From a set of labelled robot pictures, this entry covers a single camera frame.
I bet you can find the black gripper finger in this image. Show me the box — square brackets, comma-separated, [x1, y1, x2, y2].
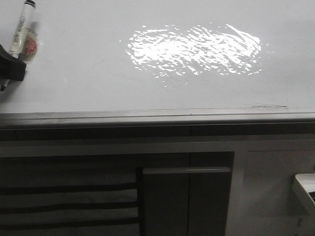
[0, 46, 27, 81]

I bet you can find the white whiteboard marker pen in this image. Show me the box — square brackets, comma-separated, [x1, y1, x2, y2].
[0, 0, 36, 91]

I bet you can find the white whiteboard surface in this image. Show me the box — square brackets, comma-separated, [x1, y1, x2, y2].
[0, 0, 315, 113]

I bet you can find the dark slatted chair back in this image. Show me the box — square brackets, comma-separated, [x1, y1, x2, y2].
[0, 167, 145, 236]

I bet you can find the grey cabinet panel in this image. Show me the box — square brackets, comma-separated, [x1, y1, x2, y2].
[142, 168, 231, 236]

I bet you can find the white plastic tray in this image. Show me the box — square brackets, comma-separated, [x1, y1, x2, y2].
[292, 174, 315, 216]

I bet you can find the grey whiteboard frame ledge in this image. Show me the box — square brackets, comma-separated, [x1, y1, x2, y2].
[0, 106, 315, 131]

